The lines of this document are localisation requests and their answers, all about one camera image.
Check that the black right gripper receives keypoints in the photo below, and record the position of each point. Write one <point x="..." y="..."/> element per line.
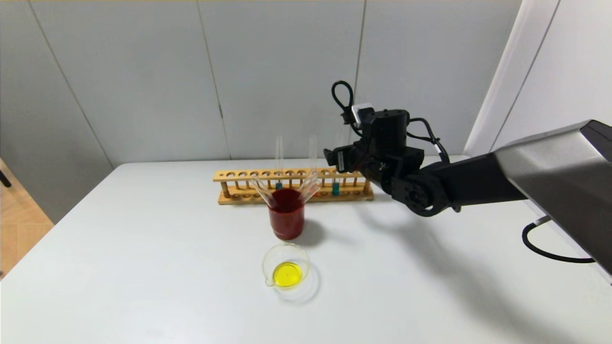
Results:
<point x="342" y="161"/>

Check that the blue pigment glass test tube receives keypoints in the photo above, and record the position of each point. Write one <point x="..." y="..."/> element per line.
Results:
<point x="335" y="189"/>
<point x="278" y="157"/>

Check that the yellow pigment glass test tube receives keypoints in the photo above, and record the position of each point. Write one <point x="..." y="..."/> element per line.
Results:
<point x="263" y="190"/>

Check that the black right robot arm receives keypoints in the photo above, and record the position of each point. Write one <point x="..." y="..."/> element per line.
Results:
<point x="516" y="186"/>

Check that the red pigment glass test tube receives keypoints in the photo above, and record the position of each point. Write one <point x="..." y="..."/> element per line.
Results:
<point x="312" y="153"/>

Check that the empty glass test tube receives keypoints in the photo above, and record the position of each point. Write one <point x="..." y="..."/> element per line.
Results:
<point x="310" y="187"/>

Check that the wooden test tube rack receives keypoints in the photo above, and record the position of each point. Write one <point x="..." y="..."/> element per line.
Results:
<point x="239" y="175"/>

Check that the red plastic cup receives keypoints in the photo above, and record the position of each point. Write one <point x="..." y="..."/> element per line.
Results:
<point x="286" y="224"/>

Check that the clear glass beaker dish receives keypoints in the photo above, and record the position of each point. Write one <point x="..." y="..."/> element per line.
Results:
<point x="287" y="274"/>

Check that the black floor object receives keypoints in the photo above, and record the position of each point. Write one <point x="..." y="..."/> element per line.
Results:
<point x="4" y="177"/>

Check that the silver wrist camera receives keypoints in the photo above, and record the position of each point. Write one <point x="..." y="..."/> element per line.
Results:
<point x="361" y="111"/>

